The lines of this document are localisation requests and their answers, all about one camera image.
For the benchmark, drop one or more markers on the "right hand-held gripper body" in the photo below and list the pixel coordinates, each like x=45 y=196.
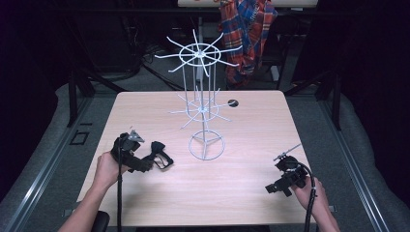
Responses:
x=291 y=175

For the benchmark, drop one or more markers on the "aluminium floor rail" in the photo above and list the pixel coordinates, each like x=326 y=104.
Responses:
x=353 y=167
x=45 y=170

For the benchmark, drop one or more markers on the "person's right hand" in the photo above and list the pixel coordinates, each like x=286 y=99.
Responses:
x=311 y=195

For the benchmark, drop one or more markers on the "black metal stand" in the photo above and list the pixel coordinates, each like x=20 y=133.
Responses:
x=335 y=100
x=73 y=96

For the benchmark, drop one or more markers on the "person's left hand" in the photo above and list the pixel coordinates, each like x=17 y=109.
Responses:
x=108 y=169

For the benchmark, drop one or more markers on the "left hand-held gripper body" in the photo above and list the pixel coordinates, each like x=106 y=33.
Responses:
x=129 y=158

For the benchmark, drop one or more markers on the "red blue plaid cloth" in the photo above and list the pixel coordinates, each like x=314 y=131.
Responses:
x=246 y=35

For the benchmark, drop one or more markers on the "black chair armrest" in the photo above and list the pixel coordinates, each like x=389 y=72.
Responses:
x=100 y=222

